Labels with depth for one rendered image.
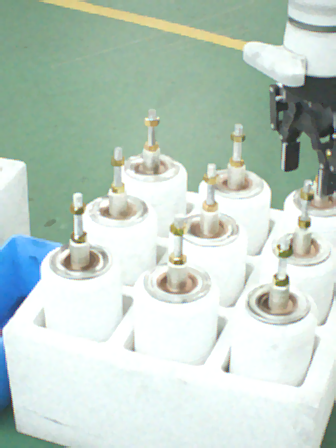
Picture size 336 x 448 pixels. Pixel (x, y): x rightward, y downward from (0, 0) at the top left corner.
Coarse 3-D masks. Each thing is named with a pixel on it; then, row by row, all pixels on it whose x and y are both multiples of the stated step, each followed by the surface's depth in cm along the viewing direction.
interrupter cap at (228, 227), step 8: (192, 216) 118; (224, 216) 118; (192, 224) 116; (224, 224) 116; (232, 224) 116; (192, 232) 115; (200, 232) 115; (224, 232) 115; (232, 232) 115; (192, 240) 113; (200, 240) 113; (208, 240) 113; (216, 240) 113; (224, 240) 113; (232, 240) 113
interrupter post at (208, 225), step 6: (204, 216) 114; (210, 216) 113; (216, 216) 114; (204, 222) 114; (210, 222) 114; (216, 222) 114; (204, 228) 114; (210, 228) 114; (216, 228) 115; (204, 234) 115; (210, 234) 115
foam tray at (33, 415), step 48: (48, 336) 109; (48, 384) 111; (96, 384) 108; (144, 384) 106; (192, 384) 103; (240, 384) 102; (48, 432) 117; (96, 432) 113; (144, 432) 110; (192, 432) 107; (240, 432) 105; (288, 432) 102
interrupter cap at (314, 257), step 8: (288, 232) 115; (312, 240) 114; (320, 240) 114; (272, 248) 112; (312, 248) 112; (320, 248) 112; (328, 248) 112; (296, 256) 111; (304, 256) 111; (312, 256) 111; (320, 256) 111; (328, 256) 111; (296, 264) 109; (304, 264) 109; (312, 264) 109
